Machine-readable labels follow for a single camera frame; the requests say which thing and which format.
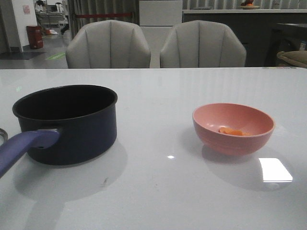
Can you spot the pink bowl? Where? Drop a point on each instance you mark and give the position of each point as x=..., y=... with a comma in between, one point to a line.
x=207, y=120

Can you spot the dark blue saucepan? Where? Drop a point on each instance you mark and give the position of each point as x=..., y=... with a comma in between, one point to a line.
x=62, y=126

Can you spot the white cabinet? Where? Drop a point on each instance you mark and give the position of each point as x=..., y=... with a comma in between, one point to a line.
x=156, y=18

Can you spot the beige cushion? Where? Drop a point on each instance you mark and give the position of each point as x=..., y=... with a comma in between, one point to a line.
x=294, y=58

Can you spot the fruit plate on counter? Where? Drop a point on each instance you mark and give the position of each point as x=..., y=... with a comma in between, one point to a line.
x=248, y=5

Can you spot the orange ham slices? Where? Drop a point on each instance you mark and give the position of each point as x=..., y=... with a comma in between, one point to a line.
x=234, y=132

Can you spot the right grey upholstered chair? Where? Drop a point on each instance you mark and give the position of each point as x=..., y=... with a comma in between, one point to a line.
x=202, y=44

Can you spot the dark counter with white top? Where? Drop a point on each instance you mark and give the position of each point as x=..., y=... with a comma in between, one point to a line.
x=254, y=28

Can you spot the red barrier belt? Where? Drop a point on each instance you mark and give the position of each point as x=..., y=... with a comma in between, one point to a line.
x=109, y=15

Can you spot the red bin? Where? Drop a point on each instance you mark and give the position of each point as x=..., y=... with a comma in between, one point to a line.
x=34, y=36

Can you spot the left grey upholstered chair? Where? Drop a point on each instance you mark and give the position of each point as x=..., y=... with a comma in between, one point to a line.
x=109, y=44

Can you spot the grey upholstered chair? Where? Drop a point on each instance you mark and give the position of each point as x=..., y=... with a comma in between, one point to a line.
x=109, y=44
x=202, y=44

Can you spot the glass lid blue knob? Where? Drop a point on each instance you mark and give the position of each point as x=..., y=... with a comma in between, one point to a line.
x=3, y=136

